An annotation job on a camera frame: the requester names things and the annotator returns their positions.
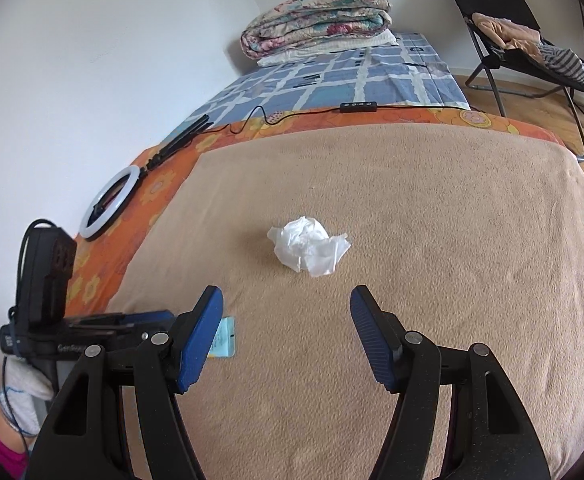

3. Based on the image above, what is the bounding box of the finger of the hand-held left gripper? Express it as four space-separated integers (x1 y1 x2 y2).
117 311 179 341

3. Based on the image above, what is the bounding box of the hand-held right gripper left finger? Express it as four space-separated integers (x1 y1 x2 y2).
24 285 224 480

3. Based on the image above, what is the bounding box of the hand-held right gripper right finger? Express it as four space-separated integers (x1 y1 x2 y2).
350 285 552 480

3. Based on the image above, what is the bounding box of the light blue card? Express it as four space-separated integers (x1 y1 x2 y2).
207 316 237 359

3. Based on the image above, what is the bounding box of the white tissue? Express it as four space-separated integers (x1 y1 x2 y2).
267 216 353 277

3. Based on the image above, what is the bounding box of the person's left hand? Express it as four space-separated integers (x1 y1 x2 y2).
2 357 55 438

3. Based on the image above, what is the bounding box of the beige fleece blanket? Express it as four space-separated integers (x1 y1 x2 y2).
107 120 584 480

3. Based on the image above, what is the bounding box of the orange floral bedsheet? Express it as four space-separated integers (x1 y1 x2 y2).
64 107 567 318

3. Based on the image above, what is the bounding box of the black folded tripod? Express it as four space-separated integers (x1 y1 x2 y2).
144 115 211 173

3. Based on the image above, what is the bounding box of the blue checkered bedsheet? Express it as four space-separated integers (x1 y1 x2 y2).
164 31 472 141

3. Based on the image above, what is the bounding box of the folded white blanket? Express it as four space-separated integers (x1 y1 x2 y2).
257 29 400 67

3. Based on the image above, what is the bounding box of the folded floral quilt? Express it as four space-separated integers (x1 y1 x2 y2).
240 0 393 59

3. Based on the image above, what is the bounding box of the striped cloth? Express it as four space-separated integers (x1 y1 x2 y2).
539 42 584 87

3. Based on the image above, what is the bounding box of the peach cloth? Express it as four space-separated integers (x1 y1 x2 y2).
472 11 555 61

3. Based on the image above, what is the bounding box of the white ring light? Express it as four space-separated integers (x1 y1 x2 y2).
79 165 147 242

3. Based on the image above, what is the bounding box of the black cable with controller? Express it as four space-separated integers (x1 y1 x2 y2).
204 101 467 136

